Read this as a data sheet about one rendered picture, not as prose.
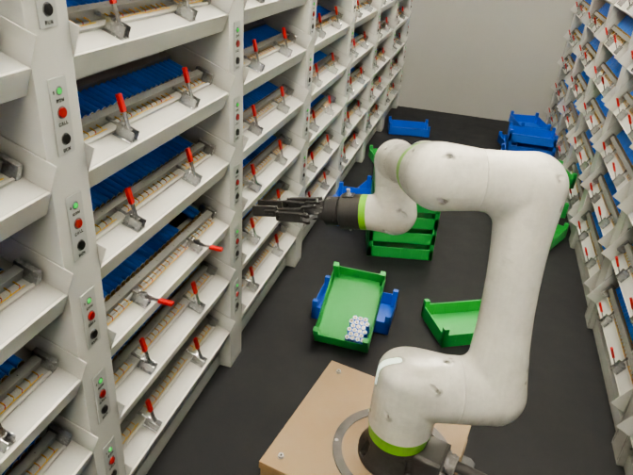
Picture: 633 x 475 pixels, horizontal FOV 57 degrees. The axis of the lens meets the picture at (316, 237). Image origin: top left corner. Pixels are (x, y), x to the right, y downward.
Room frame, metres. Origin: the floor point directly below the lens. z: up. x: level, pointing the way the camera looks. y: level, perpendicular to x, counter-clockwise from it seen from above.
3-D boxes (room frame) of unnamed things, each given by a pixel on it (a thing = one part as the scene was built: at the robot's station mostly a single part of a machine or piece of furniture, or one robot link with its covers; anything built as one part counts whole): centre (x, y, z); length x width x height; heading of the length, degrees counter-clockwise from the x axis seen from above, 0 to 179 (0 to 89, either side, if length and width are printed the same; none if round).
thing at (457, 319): (1.84, -0.61, 0.04); 0.30 x 0.20 x 0.08; 105
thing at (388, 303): (1.89, -0.17, 0.04); 0.30 x 0.20 x 0.08; 76
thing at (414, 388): (0.87, -0.21, 0.53); 0.16 x 0.13 x 0.19; 93
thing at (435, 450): (0.84, -0.24, 0.40); 0.26 x 0.15 x 0.06; 64
